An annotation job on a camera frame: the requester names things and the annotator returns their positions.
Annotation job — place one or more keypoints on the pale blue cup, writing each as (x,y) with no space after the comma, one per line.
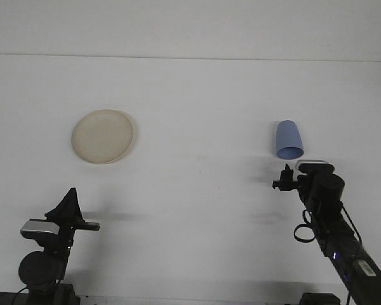
(289,138)

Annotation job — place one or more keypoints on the pale round plate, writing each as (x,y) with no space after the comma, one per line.
(101,136)

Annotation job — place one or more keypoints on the dark robot platform edge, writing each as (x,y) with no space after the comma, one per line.
(0,298)

